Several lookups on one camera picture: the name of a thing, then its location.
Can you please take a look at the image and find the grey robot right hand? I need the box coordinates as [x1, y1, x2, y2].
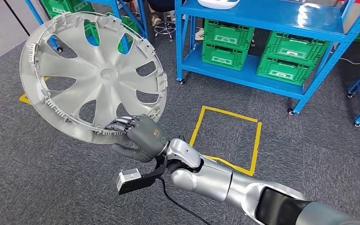
[105, 114, 170, 164]

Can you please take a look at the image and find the silver plastic wheel cover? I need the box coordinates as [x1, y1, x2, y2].
[19, 12, 168, 145]

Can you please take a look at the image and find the large blue steel shelf rack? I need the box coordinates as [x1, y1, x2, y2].
[174, 0, 360, 116]

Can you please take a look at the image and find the yellow floor tape square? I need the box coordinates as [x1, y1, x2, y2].
[18, 77, 50, 105]
[188, 105, 263, 177]

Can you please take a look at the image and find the black stool chrome base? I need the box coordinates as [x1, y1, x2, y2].
[147, 0, 177, 43]

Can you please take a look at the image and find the white tray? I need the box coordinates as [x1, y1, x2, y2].
[197, 0, 241, 10]

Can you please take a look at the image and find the grey and red box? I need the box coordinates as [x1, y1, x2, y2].
[341, 0, 360, 34]

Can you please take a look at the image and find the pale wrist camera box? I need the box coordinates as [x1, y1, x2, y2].
[117, 168, 142, 191]

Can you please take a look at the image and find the black camera cable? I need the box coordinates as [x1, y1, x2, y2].
[157, 176, 212, 225]

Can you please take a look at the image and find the white cable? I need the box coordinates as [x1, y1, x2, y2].
[338, 52, 360, 66]

